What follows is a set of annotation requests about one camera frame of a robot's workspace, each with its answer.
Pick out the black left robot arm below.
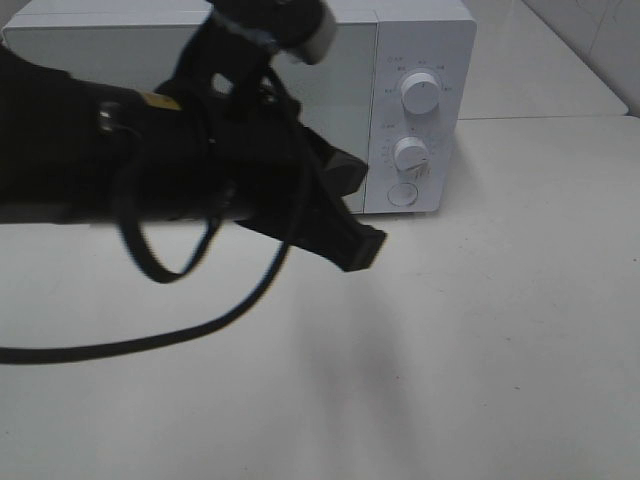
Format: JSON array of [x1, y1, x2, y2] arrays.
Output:
[[1, 50, 386, 284]]

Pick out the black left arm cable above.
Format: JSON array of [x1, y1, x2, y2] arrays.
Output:
[[0, 69, 321, 366]]

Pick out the white microwave door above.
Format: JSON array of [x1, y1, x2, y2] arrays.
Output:
[[3, 21, 377, 159]]

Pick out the round white door button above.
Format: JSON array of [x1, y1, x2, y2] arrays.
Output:
[[387, 182, 419, 207]]

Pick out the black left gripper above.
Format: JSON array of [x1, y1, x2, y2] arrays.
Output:
[[207, 94, 387, 272]]

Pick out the white microwave knob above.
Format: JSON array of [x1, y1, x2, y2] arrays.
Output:
[[393, 136, 429, 172], [400, 71, 442, 115]]

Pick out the white lower microwave knob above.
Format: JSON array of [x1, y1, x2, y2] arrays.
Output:
[[393, 136, 429, 172]]

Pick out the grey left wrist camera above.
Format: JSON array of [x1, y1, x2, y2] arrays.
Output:
[[174, 0, 340, 121]]

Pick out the white microwave oven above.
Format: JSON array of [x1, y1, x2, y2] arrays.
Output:
[[1, 1, 477, 214]]

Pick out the white upper microwave knob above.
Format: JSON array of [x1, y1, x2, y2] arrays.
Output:
[[400, 71, 442, 115]]

